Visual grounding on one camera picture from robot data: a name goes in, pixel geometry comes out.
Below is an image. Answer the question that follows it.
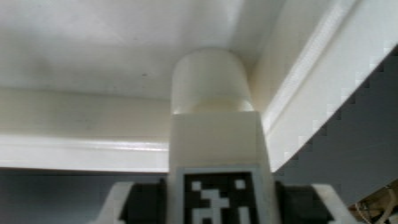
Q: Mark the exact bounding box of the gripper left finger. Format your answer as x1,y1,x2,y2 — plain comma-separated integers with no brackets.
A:
87,181,167,224

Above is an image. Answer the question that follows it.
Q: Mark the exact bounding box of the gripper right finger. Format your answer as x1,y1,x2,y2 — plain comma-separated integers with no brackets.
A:
275,182,358,224

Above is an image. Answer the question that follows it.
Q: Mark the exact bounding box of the white square tabletop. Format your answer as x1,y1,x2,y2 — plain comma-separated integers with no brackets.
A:
0,0,398,172

